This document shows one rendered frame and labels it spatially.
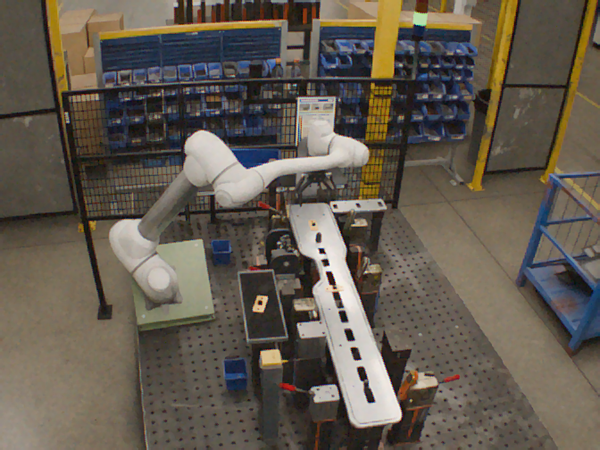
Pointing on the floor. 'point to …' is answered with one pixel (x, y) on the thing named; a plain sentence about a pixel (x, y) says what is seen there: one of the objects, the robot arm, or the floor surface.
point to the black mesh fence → (224, 143)
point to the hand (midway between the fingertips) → (314, 202)
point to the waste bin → (479, 123)
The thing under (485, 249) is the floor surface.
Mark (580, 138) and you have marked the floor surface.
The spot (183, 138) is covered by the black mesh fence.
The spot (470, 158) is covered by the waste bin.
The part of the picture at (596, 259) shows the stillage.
